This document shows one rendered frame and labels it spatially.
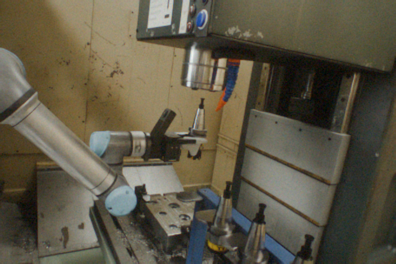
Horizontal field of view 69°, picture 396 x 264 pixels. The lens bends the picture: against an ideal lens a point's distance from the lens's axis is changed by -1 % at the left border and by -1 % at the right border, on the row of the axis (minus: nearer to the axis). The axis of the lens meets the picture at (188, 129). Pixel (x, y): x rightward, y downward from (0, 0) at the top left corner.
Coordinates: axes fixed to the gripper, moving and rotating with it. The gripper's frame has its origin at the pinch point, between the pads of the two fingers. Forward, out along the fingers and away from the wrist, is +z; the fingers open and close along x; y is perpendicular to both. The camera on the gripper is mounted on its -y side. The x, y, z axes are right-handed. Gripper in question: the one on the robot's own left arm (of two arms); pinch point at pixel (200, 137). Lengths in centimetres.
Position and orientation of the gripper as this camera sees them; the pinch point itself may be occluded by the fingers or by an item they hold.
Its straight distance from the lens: 97.6
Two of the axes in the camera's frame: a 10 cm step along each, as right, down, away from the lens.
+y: -1.3, 9.7, 2.1
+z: 8.7, 0.1, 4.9
